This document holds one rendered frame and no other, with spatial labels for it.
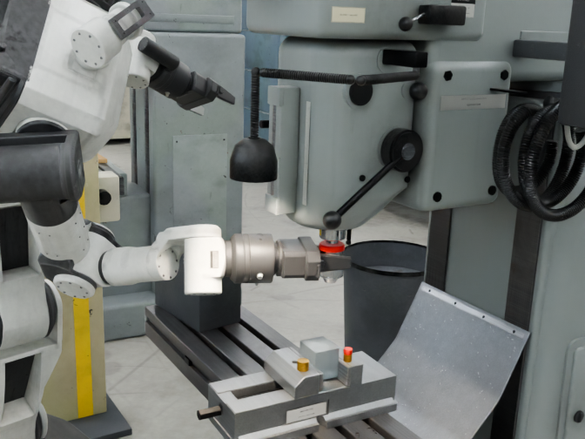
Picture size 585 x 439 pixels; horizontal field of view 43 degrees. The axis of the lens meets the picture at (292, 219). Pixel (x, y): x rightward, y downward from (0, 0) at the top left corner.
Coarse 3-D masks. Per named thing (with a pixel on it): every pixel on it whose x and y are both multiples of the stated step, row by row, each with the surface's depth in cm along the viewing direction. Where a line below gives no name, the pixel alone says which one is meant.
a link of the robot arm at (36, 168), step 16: (48, 144) 116; (0, 160) 113; (16, 160) 113; (32, 160) 113; (48, 160) 114; (0, 176) 112; (16, 176) 113; (32, 176) 113; (48, 176) 114; (0, 192) 114; (16, 192) 114; (32, 192) 114; (48, 192) 115; (32, 208) 118; (48, 208) 119; (64, 208) 121; (48, 224) 122
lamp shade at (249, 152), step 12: (240, 144) 110; (252, 144) 109; (264, 144) 109; (240, 156) 109; (252, 156) 108; (264, 156) 109; (276, 156) 112; (240, 168) 109; (252, 168) 108; (264, 168) 109; (276, 168) 111; (240, 180) 109; (252, 180) 109; (264, 180) 109
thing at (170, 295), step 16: (160, 288) 189; (176, 288) 183; (224, 288) 178; (240, 288) 182; (160, 304) 191; (176, 304) 184; (192, 304) 177; (208, 304) 176; (224, 304) 179; (192, 320) 178; (208, 320) 178; (224, 320) 180
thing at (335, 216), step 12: (396, 132) 120; (408, 132) 120; (384, 144) 120; (396, 144) 119; (408, 144) 120; (420, 144) 122; (384, 156) 121; (396, 156) 120; (408, 156) 121; (420, 156) 122; (384, 168) 119; (396, 168) 121; (408, 168) 122; (372, 180) 119; (360, 192) 118; (348, 204) 117; (324, 216) 116; (336, 216) 116; (336, 228) 116
